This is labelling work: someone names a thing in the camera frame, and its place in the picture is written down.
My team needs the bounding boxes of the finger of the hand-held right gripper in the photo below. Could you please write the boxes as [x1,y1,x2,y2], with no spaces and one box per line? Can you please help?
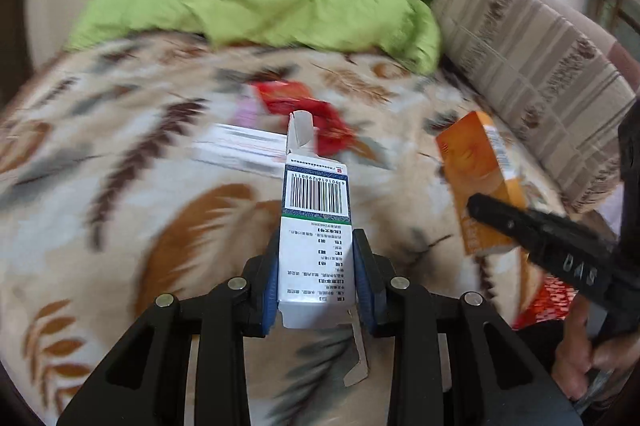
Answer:
[467,193,540,253]

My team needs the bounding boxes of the purple paper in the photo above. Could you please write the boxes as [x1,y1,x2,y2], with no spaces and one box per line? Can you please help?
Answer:
[239,98,262,128]

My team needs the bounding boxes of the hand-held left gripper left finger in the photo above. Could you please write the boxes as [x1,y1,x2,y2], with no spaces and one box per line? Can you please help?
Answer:
[57,230,282,426]

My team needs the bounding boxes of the person's right hand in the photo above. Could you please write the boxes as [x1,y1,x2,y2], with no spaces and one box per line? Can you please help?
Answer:
[552,291,640,402]

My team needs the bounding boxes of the leaf print blanket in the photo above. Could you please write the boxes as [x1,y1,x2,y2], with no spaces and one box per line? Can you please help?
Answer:
[0,31,601,426]

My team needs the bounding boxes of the crumpled red wrapper bag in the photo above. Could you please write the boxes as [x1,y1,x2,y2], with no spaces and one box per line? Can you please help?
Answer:
[249,80,362,156]

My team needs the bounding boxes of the blue white medicine box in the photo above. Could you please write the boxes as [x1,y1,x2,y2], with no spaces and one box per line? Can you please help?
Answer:
[276,110,362,329]

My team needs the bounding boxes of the striped floral cushion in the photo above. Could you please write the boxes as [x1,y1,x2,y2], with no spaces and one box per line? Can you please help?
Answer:
[430,0,638,214]

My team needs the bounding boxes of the orange carton box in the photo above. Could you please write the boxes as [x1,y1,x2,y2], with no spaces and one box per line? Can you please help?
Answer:
[434,110,545,258]

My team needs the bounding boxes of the pink upholstered backrest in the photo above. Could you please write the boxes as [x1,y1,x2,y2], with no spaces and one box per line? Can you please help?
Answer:
[606,40,640,80]

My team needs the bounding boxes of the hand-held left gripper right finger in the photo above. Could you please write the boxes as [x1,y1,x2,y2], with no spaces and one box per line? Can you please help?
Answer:
[352,229,583,426]

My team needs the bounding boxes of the window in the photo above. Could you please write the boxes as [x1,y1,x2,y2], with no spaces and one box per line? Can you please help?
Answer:
[589,0,640,53]

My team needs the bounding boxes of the red plastic basket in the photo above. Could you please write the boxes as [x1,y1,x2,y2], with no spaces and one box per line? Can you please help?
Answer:
[514,275,578,332]

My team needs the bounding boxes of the white carton pink stripes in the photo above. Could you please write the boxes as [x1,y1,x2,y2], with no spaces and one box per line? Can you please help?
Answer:
[191,123,290,181]

